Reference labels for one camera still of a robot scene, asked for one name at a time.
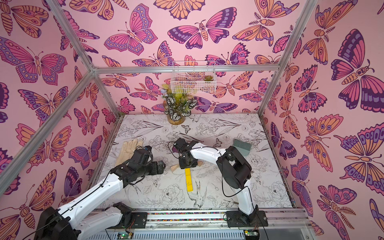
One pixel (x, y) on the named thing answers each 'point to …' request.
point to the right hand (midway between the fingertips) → (185, 164)
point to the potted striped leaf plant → (177, 106)
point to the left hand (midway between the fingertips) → (160, 164)
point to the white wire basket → (193, 77)
